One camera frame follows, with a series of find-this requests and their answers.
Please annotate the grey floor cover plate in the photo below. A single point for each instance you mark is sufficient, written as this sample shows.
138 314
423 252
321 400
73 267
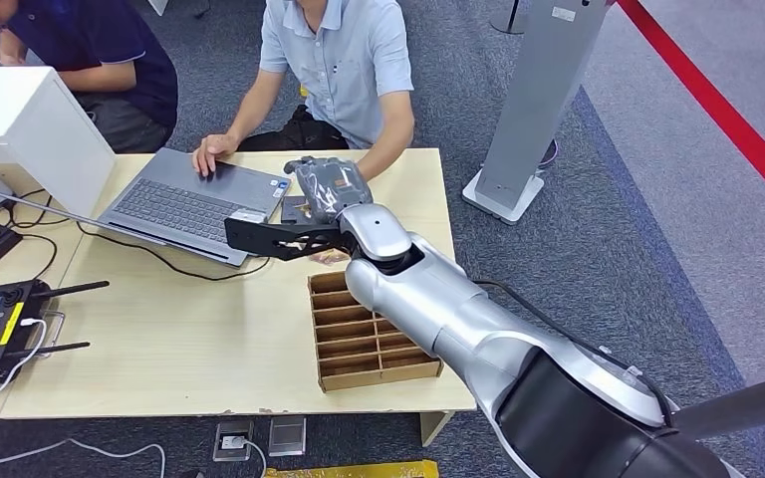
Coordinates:
287 437

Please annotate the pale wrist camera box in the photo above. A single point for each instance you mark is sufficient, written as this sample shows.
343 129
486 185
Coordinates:
249 216

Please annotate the round base with pink rim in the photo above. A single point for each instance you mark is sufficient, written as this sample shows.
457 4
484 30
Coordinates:
549 155

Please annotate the white box cabinet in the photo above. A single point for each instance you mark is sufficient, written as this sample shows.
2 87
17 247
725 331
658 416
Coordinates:
26 125

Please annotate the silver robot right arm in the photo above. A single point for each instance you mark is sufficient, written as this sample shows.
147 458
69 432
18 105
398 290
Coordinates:
488 330

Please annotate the black external drive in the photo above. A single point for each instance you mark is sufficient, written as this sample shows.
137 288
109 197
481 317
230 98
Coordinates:
287 211

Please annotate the floor power socket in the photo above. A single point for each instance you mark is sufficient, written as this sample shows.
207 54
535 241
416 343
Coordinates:
232 441

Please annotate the grey kiosk column stand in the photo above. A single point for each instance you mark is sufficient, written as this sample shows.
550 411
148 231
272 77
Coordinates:
534 99

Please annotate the brown cardboard card holder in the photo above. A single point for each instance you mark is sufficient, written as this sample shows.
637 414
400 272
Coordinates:
356 343

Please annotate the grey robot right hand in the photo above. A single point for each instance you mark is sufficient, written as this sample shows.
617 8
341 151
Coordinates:
333 188

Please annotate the person's right hand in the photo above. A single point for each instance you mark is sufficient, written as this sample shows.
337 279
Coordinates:
212 148

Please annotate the pale wooden table leg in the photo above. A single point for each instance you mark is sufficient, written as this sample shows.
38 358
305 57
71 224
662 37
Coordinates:
434 427

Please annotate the red barrier belt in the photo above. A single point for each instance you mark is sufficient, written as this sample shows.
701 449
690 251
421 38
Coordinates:
719 105

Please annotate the grey metal bar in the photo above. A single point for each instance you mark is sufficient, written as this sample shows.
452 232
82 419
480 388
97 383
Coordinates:
752 402

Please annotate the grey laptop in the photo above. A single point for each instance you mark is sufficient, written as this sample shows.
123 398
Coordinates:
178 204

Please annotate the black stanchion base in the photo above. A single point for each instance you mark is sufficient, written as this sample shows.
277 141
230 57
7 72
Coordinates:
504 23

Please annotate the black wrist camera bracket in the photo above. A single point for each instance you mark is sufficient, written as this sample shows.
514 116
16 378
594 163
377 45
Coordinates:
257 236

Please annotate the yellow flat board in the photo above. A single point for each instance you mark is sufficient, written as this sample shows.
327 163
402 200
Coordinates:
356 471

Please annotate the person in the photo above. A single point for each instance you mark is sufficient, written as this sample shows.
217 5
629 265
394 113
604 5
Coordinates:
112 53
343 66

